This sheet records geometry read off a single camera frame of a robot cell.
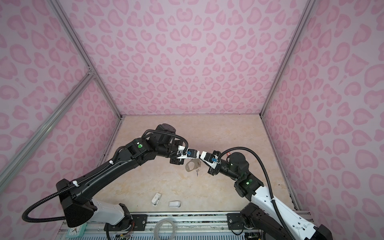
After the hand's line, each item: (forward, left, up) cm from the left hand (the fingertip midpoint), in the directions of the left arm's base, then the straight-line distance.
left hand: (193, 149), depth 68 cm
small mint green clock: (-28, +55, -25) cm, 66 cm away
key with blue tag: (-2, -1, -19) cm, 19 cm away
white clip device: (-14, +20, -25) cm, 35 cm away
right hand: (-2, -3, -1) cm, 3 cm away
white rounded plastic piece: (-17, +11, -26) cm, 33 cm away
